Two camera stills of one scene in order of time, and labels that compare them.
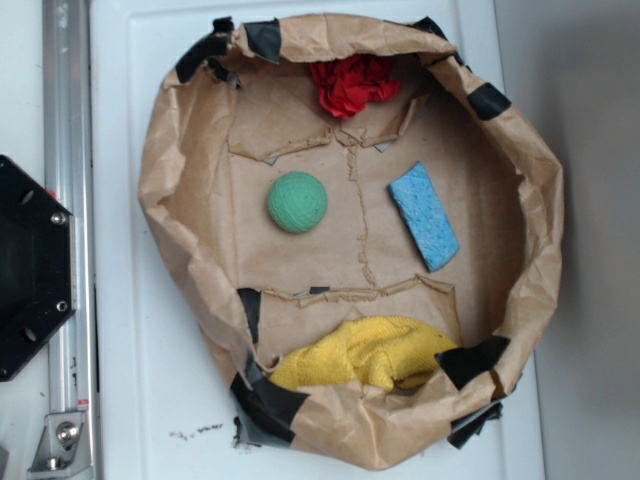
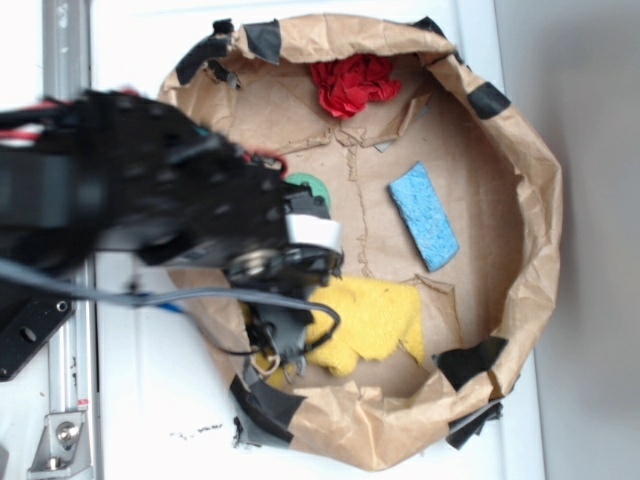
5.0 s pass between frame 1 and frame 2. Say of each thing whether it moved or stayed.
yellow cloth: moved
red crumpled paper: stayed
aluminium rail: stayed
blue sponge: stayed
